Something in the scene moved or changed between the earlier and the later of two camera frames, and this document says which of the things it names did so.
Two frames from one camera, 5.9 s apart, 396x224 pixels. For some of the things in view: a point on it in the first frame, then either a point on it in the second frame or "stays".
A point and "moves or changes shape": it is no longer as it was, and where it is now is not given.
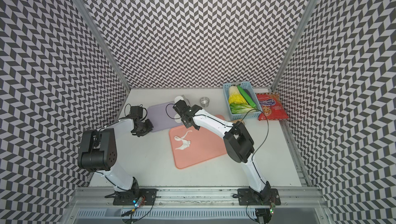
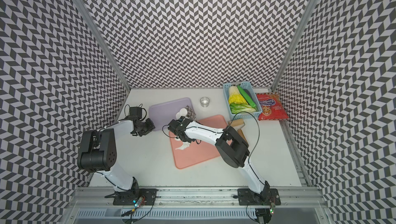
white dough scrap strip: [185, 143] stays
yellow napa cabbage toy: [235, 96] stays
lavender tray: [162, 115] stays
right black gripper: [186, 125] to [193, 139]
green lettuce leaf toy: [239, 108] stays
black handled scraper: [186, 100] moves or changes shape
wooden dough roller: [241, 120] stays
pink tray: [191, 146] stays
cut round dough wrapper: [178, 98] moves or changes shape
